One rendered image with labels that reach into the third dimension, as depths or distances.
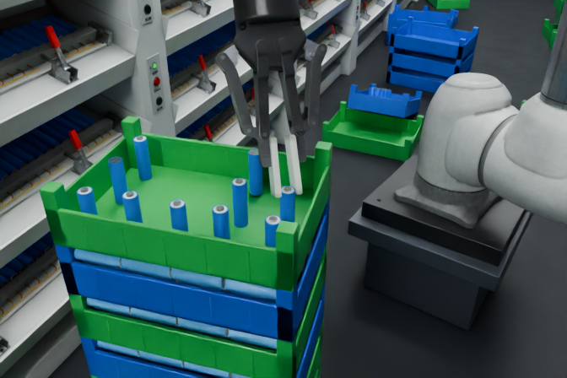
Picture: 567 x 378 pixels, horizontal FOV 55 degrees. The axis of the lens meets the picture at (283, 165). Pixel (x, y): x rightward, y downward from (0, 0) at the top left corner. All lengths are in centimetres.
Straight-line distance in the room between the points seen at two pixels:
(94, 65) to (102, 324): 47
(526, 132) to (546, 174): 8
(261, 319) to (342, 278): 70
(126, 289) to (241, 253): 18
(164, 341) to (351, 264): 72
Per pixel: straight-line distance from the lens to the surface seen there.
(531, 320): 135
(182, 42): 123
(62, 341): 121
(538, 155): 99
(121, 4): 108
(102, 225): 65
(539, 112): 99
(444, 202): 116
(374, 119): 200
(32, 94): 95
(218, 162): 78
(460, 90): 109
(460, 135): 108
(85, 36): 108
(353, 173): 172
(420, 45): 230
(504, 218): 121
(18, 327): 108
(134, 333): 76
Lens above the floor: 90
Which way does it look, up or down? 31 degrees down
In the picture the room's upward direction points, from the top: straight up
